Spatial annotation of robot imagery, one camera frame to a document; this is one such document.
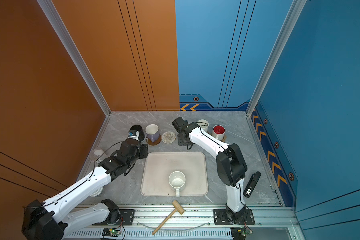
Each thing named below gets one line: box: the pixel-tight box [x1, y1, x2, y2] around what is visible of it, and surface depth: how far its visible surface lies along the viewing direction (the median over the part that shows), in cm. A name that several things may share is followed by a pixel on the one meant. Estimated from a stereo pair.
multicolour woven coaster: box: [161, 131, 176, 144], surface depth 107 cm
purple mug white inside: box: [145, 124, 160, 143], surface depth 101 cm
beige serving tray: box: [140, 152, 209, 197], surface depth 91 cm
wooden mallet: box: [152, 200, 185, 235], surface depth 76 cm
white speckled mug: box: [168, 170, 186, 198], surface depth 81 cm
